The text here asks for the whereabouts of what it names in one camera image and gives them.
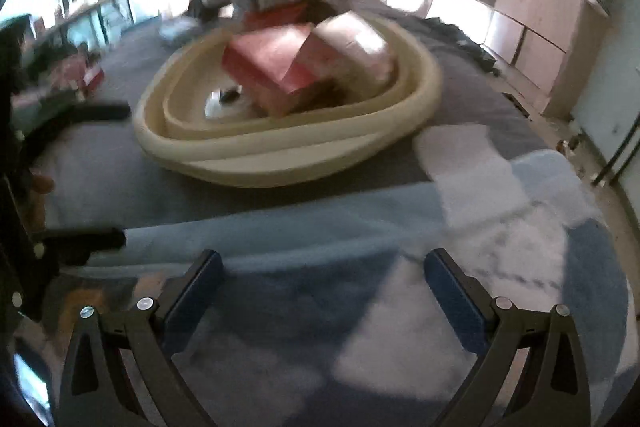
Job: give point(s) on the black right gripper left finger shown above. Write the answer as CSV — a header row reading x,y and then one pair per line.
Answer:
x,y
95,388

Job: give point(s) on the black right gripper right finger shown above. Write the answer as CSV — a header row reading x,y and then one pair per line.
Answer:
x,y
553,388

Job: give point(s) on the blue white checkered blanket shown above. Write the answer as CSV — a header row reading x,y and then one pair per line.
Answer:
x,y
324,317

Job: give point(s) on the red white cigarette box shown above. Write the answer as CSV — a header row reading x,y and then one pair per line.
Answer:
x,y
352,53

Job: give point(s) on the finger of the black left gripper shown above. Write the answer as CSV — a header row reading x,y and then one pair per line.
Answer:
x,y
47,127
75,246

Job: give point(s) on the red cigarette pack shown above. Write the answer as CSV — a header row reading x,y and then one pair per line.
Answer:
x,y
262,63

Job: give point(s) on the black folding table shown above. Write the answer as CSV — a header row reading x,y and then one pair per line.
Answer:
x,y
619,152

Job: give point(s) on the person's left hand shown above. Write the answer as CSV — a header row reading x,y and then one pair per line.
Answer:
x,y
40,186

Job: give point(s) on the grey bed sheet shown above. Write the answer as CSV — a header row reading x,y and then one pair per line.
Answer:
x,y
103,177

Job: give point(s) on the cream plastic basin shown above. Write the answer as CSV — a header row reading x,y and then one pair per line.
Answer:
x,y
194,119

